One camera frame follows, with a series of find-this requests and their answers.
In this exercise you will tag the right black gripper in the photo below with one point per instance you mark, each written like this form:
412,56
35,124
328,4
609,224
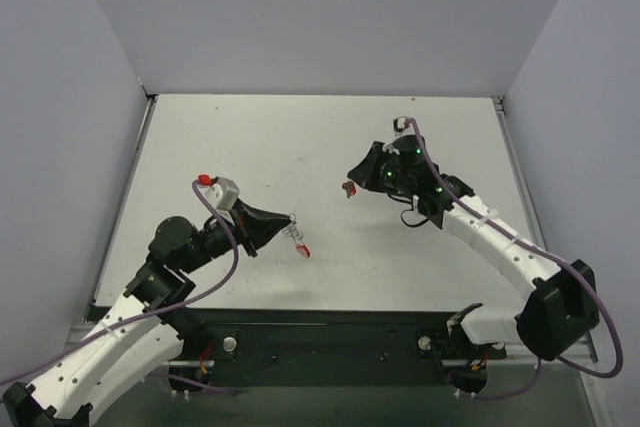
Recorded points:
375,169

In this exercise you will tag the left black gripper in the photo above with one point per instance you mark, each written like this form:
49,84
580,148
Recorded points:
245,231

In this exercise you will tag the red key tag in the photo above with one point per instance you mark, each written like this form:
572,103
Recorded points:
349,188

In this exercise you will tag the red handled keyring holder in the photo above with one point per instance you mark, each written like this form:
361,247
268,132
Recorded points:
293,232

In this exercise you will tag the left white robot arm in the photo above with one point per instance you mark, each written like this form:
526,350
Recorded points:
150,322

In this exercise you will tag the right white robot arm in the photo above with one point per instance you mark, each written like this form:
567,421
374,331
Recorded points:
558,309

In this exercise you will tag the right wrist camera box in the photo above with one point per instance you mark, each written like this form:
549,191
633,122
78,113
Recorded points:
401,125

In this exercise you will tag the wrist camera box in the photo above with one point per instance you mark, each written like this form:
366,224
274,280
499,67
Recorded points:
223,194
401,125

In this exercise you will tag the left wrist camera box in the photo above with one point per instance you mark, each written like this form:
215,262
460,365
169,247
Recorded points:
223,194

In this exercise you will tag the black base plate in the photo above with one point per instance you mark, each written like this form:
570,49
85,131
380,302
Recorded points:
236,349

